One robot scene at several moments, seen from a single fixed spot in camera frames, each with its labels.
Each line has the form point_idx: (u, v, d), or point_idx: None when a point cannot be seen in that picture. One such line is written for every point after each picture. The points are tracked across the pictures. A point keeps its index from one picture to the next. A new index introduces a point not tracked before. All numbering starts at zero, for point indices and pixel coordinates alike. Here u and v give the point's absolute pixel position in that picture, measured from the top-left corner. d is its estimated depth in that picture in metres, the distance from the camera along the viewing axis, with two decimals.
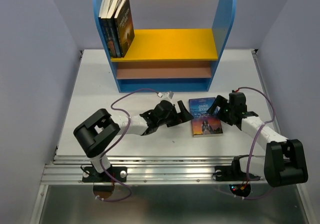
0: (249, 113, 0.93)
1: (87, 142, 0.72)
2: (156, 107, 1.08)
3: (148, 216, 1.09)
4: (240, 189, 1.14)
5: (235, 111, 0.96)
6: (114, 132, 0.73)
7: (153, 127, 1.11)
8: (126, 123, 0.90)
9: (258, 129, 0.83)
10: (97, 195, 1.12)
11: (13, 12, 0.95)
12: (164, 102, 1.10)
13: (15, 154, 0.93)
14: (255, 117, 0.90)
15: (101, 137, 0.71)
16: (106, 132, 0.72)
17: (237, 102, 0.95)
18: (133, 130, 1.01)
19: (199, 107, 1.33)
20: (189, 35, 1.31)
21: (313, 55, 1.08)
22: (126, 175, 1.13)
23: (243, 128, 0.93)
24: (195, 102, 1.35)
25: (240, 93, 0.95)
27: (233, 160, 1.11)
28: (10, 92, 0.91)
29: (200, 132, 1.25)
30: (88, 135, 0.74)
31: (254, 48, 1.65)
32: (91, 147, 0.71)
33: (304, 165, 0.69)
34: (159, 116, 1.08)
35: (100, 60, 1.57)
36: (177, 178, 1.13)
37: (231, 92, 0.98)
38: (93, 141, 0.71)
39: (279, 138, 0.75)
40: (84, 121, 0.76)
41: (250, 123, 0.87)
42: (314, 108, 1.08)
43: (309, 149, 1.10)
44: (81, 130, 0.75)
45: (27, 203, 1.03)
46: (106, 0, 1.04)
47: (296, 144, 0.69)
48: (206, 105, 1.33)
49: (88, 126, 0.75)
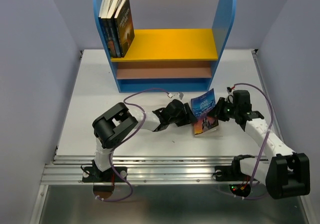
0: (254, 114, 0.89)
1: (105, 133, 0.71)
2: (168, 105, 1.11)
3: (148, 217, 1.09)
4: (240, 189, 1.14)
5: (239, 111, 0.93)
6: (134, 124, 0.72)
7: (163, 124, 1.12)
8: (142, 118, 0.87)
9: (264, 136, 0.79)
10: (97, 195, 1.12)
11: (14, 13, 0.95)
12: (175, 100, 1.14)
13: (16, 153, 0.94)
14: (261, 120, 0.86)
15: (121, 128, 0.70)
16: (126, 123, 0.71)
17: (241, 101, 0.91)
18: (146, 126, 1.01)
19: (201, 105, 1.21)
20: (189, 34, 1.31)
21: (313, 55, 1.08)
22: (126, 175, 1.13)
23: (247, 130, 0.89)
24: (197, 100, 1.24)
25: (244, 92, 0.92)
27: (233, 160, 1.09)
28: (10, 92, 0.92)
29: (200, 130, 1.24)
30: (107, 127, 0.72)
31: (254, 48, 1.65)
32: (110, 138, 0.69)
33: (308, 180, 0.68)
34: (171, 114, 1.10)
35: (100, 60, 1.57)
36: (177, 178, 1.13)
37: (235, 91, 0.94)
38: (114, 131, 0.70)
39: (284, 151, 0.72)
40: (103, 113, 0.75)
41: (255, 127, 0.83)
42: (314, 109, 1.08)
43: (309, 149, 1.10)
44: (100, 122, 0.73)
45: (27, 203, 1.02)
46: (106, 0, 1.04)
47: (303, 160, 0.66)
48: (206, 101, 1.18)
49: (107, 119, 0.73)
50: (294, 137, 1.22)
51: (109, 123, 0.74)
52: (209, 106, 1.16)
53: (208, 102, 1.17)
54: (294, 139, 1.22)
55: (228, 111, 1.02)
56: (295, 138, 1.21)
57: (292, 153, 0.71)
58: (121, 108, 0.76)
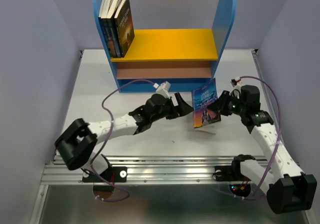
0: (263, 116, 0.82)
1: (66, 156, 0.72)
2: (146, 103, 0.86)
3: (148, 216, 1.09)
4: (240, 189, 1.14)
5: (246, 111, 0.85)
6: (92, 143, 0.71)
7: (147, 125, 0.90)
8: (108, 128, 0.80)
9: (272, 149, 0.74)
10: (97, 195, 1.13)
11: (14, 13, 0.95)
12: (154, 96, 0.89)
13: (16, 153, 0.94)
14: (270, 127, 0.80)
15: (79, 151, 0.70)
16: (82, 145, 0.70)
17: (250, 100, 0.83)
18: (119, 133, 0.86)
19: (202, 96, 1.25)
20: (189, 34, 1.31)
21: (313, 54, 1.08)
22: (126, 175, 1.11)
23: (253, 133, 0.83)
24: (199, 90, 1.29)
25: (254, 89, 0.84)
27: (233, 160, 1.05)
28: (11, 92, 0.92)
29: (200, 124, 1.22)
30: (67, 149, 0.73)
31: (254, 48, 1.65)
32: (70, 161, 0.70)
33: (310, 199, 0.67)
34: (151, 112, 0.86)
35: (100, 60, 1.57)
36: (177, 178, 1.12)
37: (243, 87, 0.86)
38: (72, 153, 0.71)
39: (292, 171, 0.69)
40: (62, 134, 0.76)
41: (263, 136, 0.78)
42: (313, 108, 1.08)
43: (309, 149, 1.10)
44: (60, 143, 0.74)
45: (27, 203, 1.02)
46: (107, 0, 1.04)
47: (311, 183, 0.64)
48: (207, 92, 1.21)
49: (66, 139, 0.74)
50: (294, 136, 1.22)
51: (70, 142, 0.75)
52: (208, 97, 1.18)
53: (209, 93, 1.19)
54: (294, 139, 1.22)
55: (233, 107, 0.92)
56: (295, 138, 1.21)
57: (300, 174, 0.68)
58: (77, 126, 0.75)
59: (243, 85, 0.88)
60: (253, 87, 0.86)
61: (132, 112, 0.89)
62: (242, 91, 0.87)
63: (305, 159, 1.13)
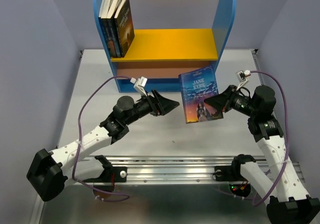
0: (273, 128, 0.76)
1: (38, 188, 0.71)
2: (114, 109, 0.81)
3: (148, 216, 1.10)
4: (240, 189, 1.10)
5: (255, 118, 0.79)
6: (58, 174, 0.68)
7: (125, 130, 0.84)
8: (76, 151, 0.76)
9: (279, 168, 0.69)
10: (97, 195, 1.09)
11: (14, 12, 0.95)
12: (122, 99, 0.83)
13: (16, 153, 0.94)
14: (279, 140, 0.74)
15: (46, 185, 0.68)
16: (47, 180, 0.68)
17: (263, 109, 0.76)
18: (94, 148, 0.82)
19: (194, 84, 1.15)
20: (189, 34, 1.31)
21: (313, 54, 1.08)
22: (126, 175, 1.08)
23: (259, 143, 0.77)
24: (189, 76, 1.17)
25: (271, 98, 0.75)
27: (233, 160, 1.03)
28: (11, 92, 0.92)
29: (196, 118, 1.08)
30: (36, 182, 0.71)
31: (254, 48, 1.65)
32: (43, 193, 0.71)
33: (311, 217, 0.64)
34: (121, 117, 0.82)
35: (100, 60, 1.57)
36: (178, 178, 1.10)
37: (259, 93, 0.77)
38: (42, 186, 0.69)
39: (297, 193, 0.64)
40: (29, 168, 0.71)
41: (271, 151, 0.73)
42: (313, 108, 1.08)
43: (309, 148, 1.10)
44: (30, 177, 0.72)
45: (27, 204, 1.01)
46: None
47: (315, 207, 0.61)
48: (202, 81, 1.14)
49: (33, 174, 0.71)
50: (294, 136, 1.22)
51: (40, 173, 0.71)
52: (206, 87, 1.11)
53: (205, 83, 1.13)
54: (294, 139, 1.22)
55: (241, 107, 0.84)
56: (295, 138, 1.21)
57: (306, 197, 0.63)
58: (40, 159, 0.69)
59: (259, 88, 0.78)
60: (270, 93, 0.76)
61: (104, 122, 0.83)
62: (256, 96, 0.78)
63: (304, 159, 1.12)
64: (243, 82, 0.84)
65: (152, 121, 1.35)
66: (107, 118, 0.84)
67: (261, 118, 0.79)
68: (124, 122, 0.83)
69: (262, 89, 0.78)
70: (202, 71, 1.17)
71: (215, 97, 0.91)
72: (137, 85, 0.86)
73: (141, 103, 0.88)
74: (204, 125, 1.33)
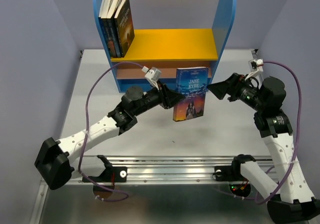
0: (282, 124, 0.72)
1: (46, 176, 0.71)
2: (122, 99, 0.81)
3: (148, 217, 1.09)
4: (240, 189, 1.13)
5: (263, 113, 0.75)
6: (64, 164, 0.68)
7: (133, 122, 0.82)
8: (82, 141, 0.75)
9: (286, 169, 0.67)
10: (97, 195, 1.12)
11: (14, 13, 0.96)
12: (131, 90, 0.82)
13: (16, 152, 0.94)
14: (288, 138, 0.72)
15: (54, 173, 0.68)
16: (55, 167, 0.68)
17: (271, 101, 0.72)
18: (105, 137, 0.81)
19: (189, 83, 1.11)
20: (189, 35, 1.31)
21: (313, 54, 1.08)
22: (126, 175, 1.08)
23: (265, 139, 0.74)
24: (186, 74, 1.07)
25: (280, 90, 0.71)
27: (233, 160, 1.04)
28: (10, 92, 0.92)
29: (183, 116, 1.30)
30: (44, 170, 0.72)
31: (254, 48, 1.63)
32: (50, 181, 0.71)
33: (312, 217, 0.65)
34: (130, 107, 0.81)
35: (100, 60, 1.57)
36: (177, 178, 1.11)
37: (266, 84, 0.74)
38: (49, 175, 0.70)
39: (303, 195, 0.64)
40: (38, 156, 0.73)
41: (278, 150, 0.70)
42: (313, 108, 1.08)
43: (309, 149, 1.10)
44: (39, 165, 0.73)
45: (27, 204, 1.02)
46: (107, 0, 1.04)
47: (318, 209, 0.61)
48: (197, 81, 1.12)
49: (41, 162, 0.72)
50: None
51: (47, 162, 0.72)
52: (199, 89, 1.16)
53: (200, 83, 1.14)
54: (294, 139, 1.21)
55: (246, 98, 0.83)
56: None
57: (310, 199, 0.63)
58: (47, 147, 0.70)
59: (267, 80, 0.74)
60: (279, 85, 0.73)
61: (112, 112, 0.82)
62: (264, 89, 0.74)
63: (305, 160, 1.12)
64: (254, 72, 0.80)
65: (152, 120, 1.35)
66: (115, 108, 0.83)
67: (269, 114, 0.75)
68: (132, 113, 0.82)
69: (270, 81, 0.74)
70: (200, 72, 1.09)
71: (216, 84, 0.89)
72: (150, 78, 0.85)
73: (150, 94, 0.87)
74: (205, 125, 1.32)
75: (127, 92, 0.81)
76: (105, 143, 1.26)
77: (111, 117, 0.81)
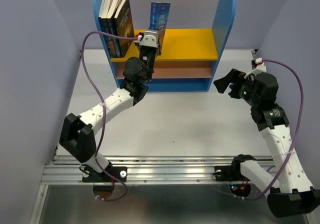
0: (278, 116, 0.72)
1: (74, 151, 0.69)
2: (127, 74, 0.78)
3: (148, 216, 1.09)
4: (240, 189, 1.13)
5: (258, 106, 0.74)
6: (90, 134, 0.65)
7: (144, 90, 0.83)
8: (102, 113, 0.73)
9: (284, 159, 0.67)
10: (97, 195, 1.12)
11: (14, 13, 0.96)
12: (130, 62, 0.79)
13: (16, 152, 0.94)
14: (285, 129, 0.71)
15: (82, 144, 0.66)
16: (81, 138, 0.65)
17: (264, 94, 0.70)
18: (121, 109, 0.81)
19: (159, 19, 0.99)
20: (189, 34, 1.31)
21: (313, 54, 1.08)
22: (126, 175, 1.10)
23: (263, 132, 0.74)
24: (158, 9, 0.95)
25: (273, 82, 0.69)
27: (233, 160, 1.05)
28: (11, 92, 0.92)
29: None
30: (71, 144, 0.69)
31: (254, 48, 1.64)
32: (79, 154, 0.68)
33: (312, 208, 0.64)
34: (138, 79, 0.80)
35: (100, 60, 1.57)
36: (177, 178, 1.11)
37: (259, 78, 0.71)
38: (77, 148, 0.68)
39: (302, 185, 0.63)
40: (61, 134, 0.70)
41: (275, 140, 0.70)
42: (312, 108, 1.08)
43: (308, 149, 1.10)
44: (63, 143, 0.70)
45: (27, 205, 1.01)
46: (106, 0, 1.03)
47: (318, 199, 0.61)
48: (164, 17, 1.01)
49: (66, 137, 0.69)
50: None
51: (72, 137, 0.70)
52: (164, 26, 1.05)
53: (165, 19, 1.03)
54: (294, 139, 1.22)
55: (243, 94, 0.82)
56: None
57: (309, 189, 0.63)
58: (70, 123, 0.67)
59: (261, 73, 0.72)
60: (271, 78, 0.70)
61: (123, 84, 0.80)
62: (257, 82, 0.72)
63: (305, 159, 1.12)
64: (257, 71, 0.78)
65: (152, 120, 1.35)
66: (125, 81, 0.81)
67: (265, 106, 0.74)
68: (140, 82, 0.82)
69: (263, 75, 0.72)
70: (166, 6, 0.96)
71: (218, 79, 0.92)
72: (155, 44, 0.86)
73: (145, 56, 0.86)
74: (204, 125, 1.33)
75: (126, 65, 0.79)
76: (105, 143, 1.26)
77: (123, 89, 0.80)
